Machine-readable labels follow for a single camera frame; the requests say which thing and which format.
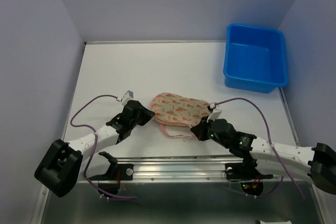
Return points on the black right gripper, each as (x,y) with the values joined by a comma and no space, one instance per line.
(199,130)

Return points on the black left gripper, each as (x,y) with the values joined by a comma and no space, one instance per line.
(147,114)

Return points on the floral mesh laundry bag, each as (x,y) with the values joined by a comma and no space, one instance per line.
(174,110)

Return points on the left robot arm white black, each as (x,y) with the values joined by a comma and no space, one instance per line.
(66,163)

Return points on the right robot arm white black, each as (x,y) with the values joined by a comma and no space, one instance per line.
(263,160)

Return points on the blue plastic bin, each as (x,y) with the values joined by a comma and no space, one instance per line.
(255,58)

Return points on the white paper sheet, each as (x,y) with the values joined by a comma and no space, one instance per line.
(274,222)

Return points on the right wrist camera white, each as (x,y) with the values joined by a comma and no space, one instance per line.
(214,112)

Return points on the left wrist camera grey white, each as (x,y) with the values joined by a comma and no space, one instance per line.
(129,95)

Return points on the aluminium mounting rail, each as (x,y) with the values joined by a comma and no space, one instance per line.
(178,170)

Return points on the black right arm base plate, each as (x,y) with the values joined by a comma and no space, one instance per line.
(244,170)

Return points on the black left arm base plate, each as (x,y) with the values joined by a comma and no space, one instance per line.
(104,166)

